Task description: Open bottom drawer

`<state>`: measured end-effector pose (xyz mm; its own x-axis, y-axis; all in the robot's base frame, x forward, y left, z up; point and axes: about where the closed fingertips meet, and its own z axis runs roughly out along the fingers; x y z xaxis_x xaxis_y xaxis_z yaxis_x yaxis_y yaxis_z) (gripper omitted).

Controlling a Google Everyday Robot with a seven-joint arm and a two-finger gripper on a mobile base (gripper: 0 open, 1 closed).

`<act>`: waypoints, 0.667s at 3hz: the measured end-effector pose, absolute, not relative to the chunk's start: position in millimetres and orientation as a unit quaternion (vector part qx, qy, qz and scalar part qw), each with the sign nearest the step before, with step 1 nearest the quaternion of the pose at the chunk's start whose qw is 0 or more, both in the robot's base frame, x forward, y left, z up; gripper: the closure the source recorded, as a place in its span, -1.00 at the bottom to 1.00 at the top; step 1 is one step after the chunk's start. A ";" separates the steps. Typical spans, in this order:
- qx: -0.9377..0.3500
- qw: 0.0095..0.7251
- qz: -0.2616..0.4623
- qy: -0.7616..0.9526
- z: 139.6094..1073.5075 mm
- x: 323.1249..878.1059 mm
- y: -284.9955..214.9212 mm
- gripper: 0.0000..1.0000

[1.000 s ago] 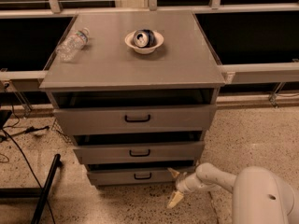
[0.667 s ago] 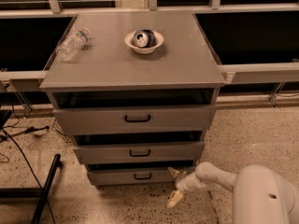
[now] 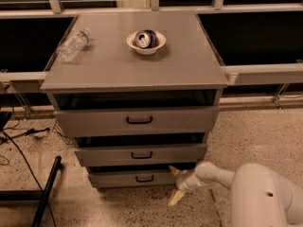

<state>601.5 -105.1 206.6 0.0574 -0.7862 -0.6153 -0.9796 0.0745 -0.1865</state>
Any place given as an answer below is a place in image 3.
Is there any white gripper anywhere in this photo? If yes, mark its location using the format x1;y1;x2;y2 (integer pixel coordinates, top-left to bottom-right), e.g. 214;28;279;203
169;166;202;206

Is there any grey bottom drawer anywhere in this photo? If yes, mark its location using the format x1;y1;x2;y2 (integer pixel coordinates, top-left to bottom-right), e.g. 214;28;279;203
88;169;175;188

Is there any grey drawer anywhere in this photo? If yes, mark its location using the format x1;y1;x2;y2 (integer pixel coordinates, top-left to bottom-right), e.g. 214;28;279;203
88;169;175;188
75;143;206;166
55;106;219;137

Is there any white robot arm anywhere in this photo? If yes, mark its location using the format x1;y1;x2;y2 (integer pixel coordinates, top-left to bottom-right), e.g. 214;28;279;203
169;161;303;227

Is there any grey middle drawer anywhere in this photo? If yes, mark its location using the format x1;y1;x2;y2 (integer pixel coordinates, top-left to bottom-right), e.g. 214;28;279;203
75;143;206;166

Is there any grey drawer cabinet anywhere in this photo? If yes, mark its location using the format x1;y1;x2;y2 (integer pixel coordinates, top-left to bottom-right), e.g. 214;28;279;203
41;11;227;175

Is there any grey top drawer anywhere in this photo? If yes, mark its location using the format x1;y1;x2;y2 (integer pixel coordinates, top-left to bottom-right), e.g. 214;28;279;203
55;106;219;137

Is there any black stand leg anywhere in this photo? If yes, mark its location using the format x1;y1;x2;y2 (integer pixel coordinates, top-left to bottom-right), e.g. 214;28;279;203
0;156;62;227

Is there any crushed blue soda can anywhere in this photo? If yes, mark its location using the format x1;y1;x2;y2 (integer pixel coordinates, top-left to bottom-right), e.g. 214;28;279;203
134;29;157;49

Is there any white ceramic bowl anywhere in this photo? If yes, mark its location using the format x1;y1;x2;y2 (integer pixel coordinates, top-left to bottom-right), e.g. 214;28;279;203
126;29;166;55

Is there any clear plastic water bottle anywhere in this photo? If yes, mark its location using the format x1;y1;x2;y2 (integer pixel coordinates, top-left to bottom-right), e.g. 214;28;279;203
57;28;91;62

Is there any metal window railing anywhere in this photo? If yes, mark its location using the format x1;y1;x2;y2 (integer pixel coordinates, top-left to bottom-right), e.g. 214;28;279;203
0;0;303;95

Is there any black floor cable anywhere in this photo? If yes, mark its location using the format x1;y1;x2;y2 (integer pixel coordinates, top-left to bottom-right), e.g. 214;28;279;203
0;127;58;227

